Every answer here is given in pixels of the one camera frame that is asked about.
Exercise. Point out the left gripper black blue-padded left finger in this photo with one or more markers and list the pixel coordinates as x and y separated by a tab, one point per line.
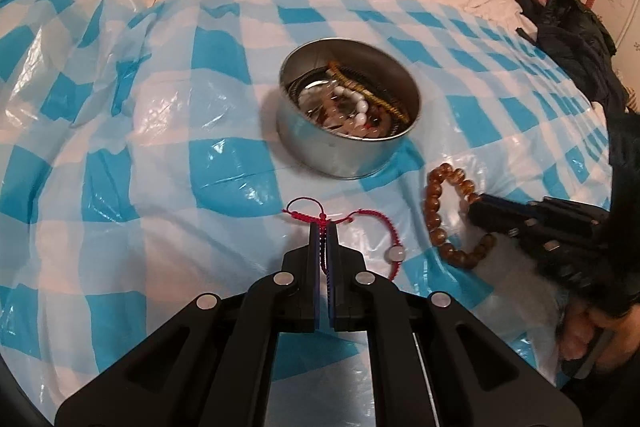
211	363

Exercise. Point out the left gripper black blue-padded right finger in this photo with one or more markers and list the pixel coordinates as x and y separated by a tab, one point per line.
432	362

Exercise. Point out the jewelry pile in tin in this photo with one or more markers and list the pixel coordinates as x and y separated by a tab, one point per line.
346	102

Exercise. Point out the person's hand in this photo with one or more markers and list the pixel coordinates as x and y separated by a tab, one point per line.
580	325

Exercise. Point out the black clothing pile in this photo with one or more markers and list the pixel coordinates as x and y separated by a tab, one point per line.
573	36

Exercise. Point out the blue white checkered plastic sheet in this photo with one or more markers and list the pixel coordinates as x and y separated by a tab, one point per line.
140	166

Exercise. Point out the round silver metal tin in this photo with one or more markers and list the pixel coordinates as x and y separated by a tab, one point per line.
342	157

